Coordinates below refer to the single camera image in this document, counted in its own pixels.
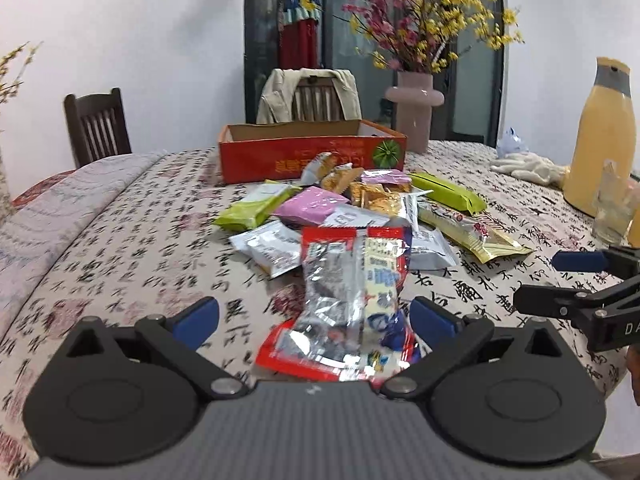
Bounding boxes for white cloth gloves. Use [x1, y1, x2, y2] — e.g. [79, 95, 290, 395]
[489, 152, 570, 190]

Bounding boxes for dark glass sliding door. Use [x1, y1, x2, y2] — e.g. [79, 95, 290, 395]
[244, 0, 509, 145]

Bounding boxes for green white snack packet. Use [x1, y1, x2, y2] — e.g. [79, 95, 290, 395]
[214, 181, 302, 232]

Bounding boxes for green snack bar packet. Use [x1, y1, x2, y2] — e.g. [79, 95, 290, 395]
[409, 172, 487, 214]

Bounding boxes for red orange cardboard box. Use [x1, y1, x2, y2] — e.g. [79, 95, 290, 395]
[218, 119, 407, 184]

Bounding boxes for wooden chair with jacket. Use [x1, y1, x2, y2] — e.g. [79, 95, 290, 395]
[292, 76, 344, 122]

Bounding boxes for yellow thermos jug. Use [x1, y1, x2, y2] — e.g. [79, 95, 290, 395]
[563, 58, 637, 219]

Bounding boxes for pink snack packet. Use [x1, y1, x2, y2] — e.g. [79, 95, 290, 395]
[360, 169, 411, 185]
[272, 186, 349, 226]

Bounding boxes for gold green snack packet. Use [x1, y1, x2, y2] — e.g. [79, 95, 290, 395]
[418, 200, 533, 263]

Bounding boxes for calligraphy print tablecloth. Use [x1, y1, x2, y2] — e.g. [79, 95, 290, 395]
[1, 141, 614, 479]

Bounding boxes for orange cracker snack packet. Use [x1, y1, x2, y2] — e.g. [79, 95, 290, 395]
[299, 152, 338, 186]

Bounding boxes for silver white snack packet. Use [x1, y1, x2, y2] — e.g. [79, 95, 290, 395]
[229, 220, 302, 278]

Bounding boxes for person's right hand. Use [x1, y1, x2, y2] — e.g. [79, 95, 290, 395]
[626, 344, 640, 406]

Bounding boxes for folded pale striped blanket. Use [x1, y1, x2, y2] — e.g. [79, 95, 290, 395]
[1, 152, 165, 334]

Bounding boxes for red blue hanging garment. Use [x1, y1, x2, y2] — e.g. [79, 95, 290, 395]
[278, 0, 322, 70]

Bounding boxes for clear drinking glass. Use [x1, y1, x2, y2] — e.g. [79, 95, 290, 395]
[592, 159, 639, 245]

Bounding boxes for blue white plastic bag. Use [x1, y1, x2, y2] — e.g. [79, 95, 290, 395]
[496, 128, 528, 158]

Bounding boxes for yellow and pink flower branches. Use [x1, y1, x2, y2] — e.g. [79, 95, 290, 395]
[343, 0, 524, 75]

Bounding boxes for red silver snack bag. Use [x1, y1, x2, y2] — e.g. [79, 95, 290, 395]
[256, 226, 421, 385]

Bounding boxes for pink glass vase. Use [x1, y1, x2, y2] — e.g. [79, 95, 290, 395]
[385, 72, 445, 154]

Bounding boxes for dark wooden chair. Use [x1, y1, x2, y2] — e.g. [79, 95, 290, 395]
[63, 88, 132, 168]

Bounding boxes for beige jacket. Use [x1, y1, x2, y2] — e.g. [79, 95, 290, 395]
[256, 68, 362, 125]

